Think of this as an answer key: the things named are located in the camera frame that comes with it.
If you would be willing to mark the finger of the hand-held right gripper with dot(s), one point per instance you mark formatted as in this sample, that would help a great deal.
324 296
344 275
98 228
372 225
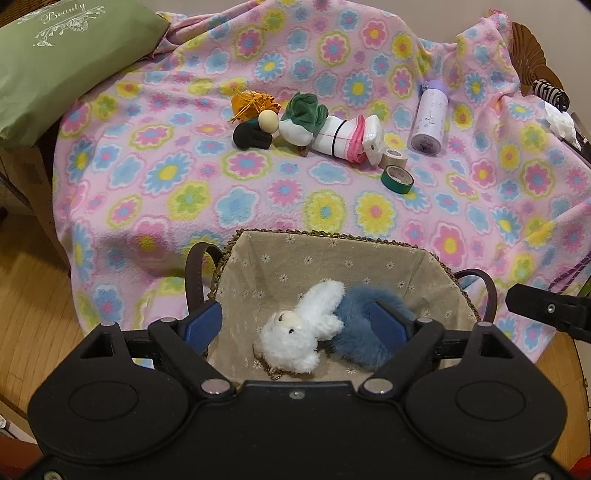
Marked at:
549 308

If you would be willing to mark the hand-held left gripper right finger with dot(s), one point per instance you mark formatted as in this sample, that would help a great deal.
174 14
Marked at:
386 323

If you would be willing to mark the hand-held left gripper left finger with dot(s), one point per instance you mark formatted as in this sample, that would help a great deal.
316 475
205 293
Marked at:
203 324

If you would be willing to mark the fabric lined woven basket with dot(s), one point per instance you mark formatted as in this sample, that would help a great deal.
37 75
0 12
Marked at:
286 277

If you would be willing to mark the green tape roll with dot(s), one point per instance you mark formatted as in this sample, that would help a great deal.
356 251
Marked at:
386 182

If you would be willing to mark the black soft cloth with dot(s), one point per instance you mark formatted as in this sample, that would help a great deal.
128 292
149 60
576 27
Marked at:
247 136

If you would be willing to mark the green-hatted doll figure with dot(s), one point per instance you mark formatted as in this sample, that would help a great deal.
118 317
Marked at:
304 110

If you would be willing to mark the blue furry plush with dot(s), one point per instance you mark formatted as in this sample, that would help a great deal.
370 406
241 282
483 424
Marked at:
355 344

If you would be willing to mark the white teddy bear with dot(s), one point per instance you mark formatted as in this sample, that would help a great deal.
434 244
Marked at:
295 341

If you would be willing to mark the beige tape roll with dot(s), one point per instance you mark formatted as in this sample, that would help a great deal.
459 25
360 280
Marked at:
401 160

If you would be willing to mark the pink floral fleece blanket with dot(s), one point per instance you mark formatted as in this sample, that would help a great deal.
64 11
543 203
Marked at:
184 161

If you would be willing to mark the white crumpled tissue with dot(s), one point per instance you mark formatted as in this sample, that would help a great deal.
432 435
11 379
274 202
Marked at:
561 122

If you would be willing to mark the white purple bottle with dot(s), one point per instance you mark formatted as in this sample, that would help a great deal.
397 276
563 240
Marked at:
429 120

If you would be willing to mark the zebra striped item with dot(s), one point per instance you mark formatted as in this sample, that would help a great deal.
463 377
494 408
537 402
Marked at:
547 92

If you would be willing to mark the orange yarn doll wooden head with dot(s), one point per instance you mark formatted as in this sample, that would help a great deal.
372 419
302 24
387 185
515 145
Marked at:
251 104

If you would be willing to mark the tan box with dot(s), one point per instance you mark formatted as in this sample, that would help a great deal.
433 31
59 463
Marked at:
27 175

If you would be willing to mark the green embroidered pillow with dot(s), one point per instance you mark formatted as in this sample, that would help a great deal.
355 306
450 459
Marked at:
60 78

